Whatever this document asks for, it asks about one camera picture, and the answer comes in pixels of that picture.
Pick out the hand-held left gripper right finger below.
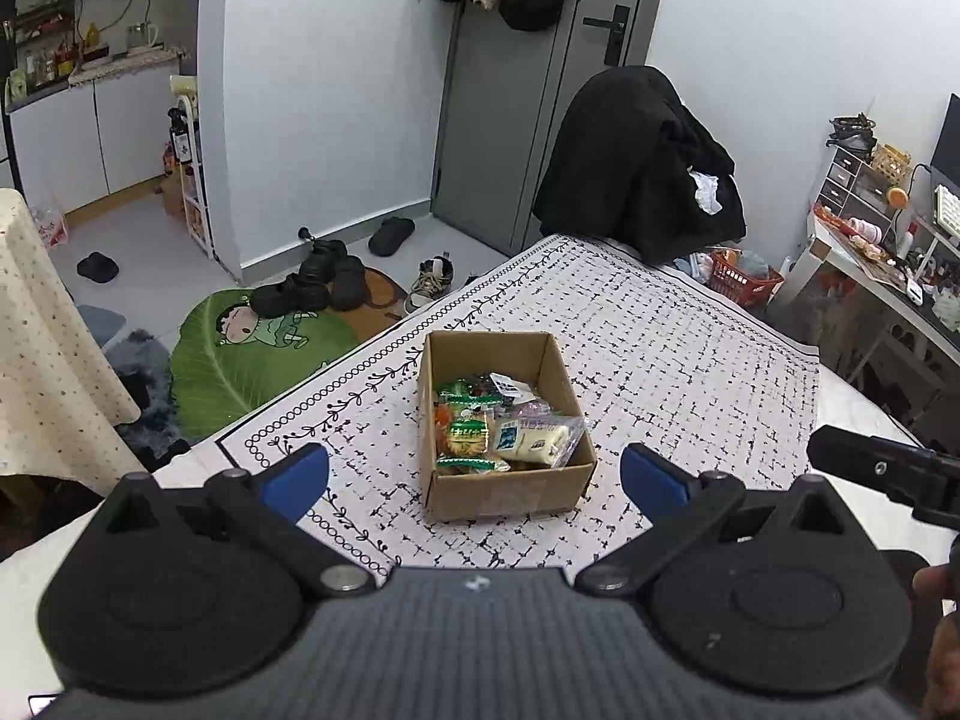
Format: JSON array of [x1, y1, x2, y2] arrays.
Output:
[[576, 444, 871, 601]]

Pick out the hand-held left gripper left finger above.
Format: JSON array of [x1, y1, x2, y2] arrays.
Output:
[[82, 444, 376, 601]]

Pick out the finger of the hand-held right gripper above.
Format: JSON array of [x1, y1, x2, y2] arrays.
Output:
[[808, 425, 960, 500]]

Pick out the long white cake packet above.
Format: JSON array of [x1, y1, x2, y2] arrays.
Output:
[[491, 416, 587, 470]]

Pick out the brown cardboard box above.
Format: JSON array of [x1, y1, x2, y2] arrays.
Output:
[[416, 330, 599, 524]]

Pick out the blue and white snack packet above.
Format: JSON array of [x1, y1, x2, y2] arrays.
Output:
[[491, 373, 538, 403]]

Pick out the green edged clear snack packet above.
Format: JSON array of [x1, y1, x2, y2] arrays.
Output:
[[437, 454, 512, 474]]

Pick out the green round biscuit packet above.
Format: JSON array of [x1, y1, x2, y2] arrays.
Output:
[[446, 420, 494, 460]]

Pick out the person's right hand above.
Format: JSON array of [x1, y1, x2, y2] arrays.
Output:
[[915, 565, 960, 717]]

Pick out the white bed sheet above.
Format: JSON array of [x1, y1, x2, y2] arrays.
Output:
[[0, 360, 935, 691]]

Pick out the white black patterned blanket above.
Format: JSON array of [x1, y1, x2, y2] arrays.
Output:
[[217, 234, 822, 571]]

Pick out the green leaf mat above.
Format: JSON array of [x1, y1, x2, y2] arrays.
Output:
[[169, 286, 361, 442]]

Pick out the grey fluffy rug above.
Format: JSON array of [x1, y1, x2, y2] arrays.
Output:
[[75, 304, 194, 460]]

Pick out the white desk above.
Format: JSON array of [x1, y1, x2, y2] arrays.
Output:
[[780, 210, 960, 421]]

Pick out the black shoes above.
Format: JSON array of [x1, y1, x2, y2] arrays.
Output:
[[250, 238, 368, 318]]

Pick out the brown mat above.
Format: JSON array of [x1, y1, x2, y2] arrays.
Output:
[[352, 266, 410, 332]]

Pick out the red plastic basket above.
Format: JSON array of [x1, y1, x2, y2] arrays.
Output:
[[709, 249, 785, 308]]

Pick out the grey sneaker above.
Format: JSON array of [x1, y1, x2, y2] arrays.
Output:
[[403, 256, 456, 316]]

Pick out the black slipper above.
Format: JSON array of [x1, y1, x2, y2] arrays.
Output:
[[367, 216, 416, 257], [77, 251, 119, 284]]

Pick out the white keyboard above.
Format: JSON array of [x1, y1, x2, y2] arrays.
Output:
[[932, 184, 960, 235]]

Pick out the cream dotted cloth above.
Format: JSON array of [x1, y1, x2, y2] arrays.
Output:
[[0, 187, 143, 496]]

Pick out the grey drawer organizer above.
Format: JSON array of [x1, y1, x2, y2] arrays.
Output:
[[817, 146, 912, 226]]

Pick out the crumpled white cloth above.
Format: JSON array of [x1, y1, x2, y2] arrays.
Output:
[[690, 169, 725, 215]]

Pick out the woven basket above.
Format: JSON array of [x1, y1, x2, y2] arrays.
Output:
[[870, 144, 912, 179]]

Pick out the white slim rack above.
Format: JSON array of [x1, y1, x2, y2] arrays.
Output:
[[169, 75, 216, 261]]

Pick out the black jacket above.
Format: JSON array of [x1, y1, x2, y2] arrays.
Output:
[[532, 66, 747, 267]]

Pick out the black monitor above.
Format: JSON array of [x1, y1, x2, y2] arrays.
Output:
[[930, 94, 960, 192]]

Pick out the red and white plastic bag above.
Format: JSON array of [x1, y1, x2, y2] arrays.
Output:
[[30, 199, 70, 248]]

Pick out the white kitchen cabinet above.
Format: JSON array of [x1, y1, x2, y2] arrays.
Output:
[[0, 60, 200, 220]]

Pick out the grey door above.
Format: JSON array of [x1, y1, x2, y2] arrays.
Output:
[[431, 0, 672, 256]]

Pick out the black door handle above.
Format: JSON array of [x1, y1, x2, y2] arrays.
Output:
[[583, 6, 631, 65]]

